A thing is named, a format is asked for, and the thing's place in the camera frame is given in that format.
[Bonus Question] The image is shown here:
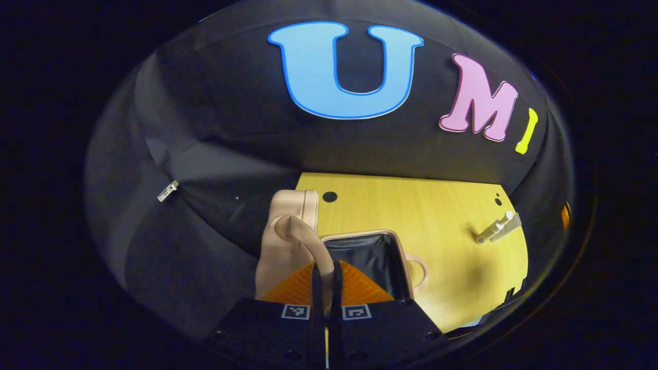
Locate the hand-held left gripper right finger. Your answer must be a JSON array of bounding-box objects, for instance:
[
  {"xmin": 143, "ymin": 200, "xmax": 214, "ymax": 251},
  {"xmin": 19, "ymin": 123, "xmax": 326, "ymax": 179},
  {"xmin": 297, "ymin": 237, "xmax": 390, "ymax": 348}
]
[{"xmin": 329, "ymin": 260, "xmax": 448, "ymax": 370}]

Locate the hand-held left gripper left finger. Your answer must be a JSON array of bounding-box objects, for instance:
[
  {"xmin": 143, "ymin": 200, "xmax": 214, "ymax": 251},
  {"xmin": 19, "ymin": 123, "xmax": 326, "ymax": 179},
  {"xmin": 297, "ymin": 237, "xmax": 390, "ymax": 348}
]
[{"xmin": 206, "ymin": 260, "xmax": 325, "ymax": 370}]

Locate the white squeeze tube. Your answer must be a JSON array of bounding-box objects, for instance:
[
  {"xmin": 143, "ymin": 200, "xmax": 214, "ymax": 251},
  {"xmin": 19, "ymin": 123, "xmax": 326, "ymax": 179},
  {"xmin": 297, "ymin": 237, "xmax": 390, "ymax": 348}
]
[{"xmin": 491, "ymin": 213, "xmax": 522, "ymax": 242}]

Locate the white pump bottle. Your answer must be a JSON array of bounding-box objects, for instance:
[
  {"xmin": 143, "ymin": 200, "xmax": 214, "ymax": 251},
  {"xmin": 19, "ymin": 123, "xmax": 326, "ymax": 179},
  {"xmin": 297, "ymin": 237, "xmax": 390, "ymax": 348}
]
[{"xmin": 474, "ymin": 211, "xmax": 515, "ymax": 245}]

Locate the pink suitcase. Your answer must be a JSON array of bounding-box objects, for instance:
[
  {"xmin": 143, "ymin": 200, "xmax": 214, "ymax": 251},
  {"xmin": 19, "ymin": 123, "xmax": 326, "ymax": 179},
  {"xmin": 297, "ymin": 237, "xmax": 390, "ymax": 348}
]
[{"xmin": 255, "ymin": 189, "xmax": 428, "ymax": 309}]

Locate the black backdrop cloth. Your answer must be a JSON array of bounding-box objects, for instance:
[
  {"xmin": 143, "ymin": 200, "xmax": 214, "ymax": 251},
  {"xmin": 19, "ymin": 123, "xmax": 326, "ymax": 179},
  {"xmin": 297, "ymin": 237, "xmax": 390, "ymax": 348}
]
[{"xmin": 85, "ymin": 0, "xmax": 574, "ymax": 340}]

